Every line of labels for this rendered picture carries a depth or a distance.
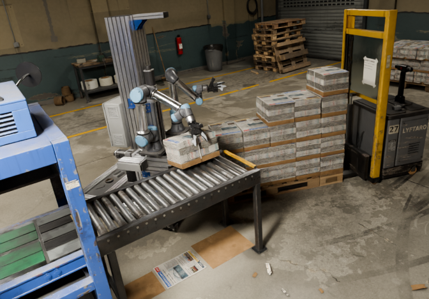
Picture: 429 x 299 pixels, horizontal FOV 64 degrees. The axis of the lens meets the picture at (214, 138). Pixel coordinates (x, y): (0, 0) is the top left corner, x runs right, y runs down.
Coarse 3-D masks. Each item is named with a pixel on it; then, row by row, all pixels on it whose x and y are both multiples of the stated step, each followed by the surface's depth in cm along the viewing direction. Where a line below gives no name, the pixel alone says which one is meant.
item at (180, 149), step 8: (176, 136) 300; (168, 144) 288; (176, 144) 273; (184, 144) 277; (192, 144) 280; (168, 152) 295; (176, 152) 279; (184, 152) 277; (192, 152) 282; (176, 160) 285; (184, 160) 278
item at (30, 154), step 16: (32, 112) 212; (48, 128) 180; (16, 144) 164; (32, 144) 162; (48, 144) 159; (0, 160) 149; (16, 160) 152; (32, 160) 156; (48, 160) 160; (0, 176) 150
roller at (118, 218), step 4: (104, 200) 252; (108, 200) 252; (104, 204) 249; (108, 204) 246; (108, 208) 243; (112, 208) 241; (112, 212) 237; (116, 212) 236; (112, 216) 235; (116, 216) 232; (120, 216) 232; (116, 220) 229; (120, 220) 226; (124, 220) 228; (120, 224) 224; (124, 224) 222
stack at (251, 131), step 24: (240, 120) 376; (312, 120) 358; (240, 144) 349; (288, 144) 361; (312, 144) 368; (264, 168) 365; (288, 168) 372; (312, 168) 379; (240, 192) 370; (288, 192) 384
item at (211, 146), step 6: (186, 132) 308; (204, 132) 291; (210, 132) 288; (210, 138) 288; (204, 144) 286; (210, 144) 289; (216, 144) 294; (204, 150) 288; (210, 150) 291; (216, 150) 294
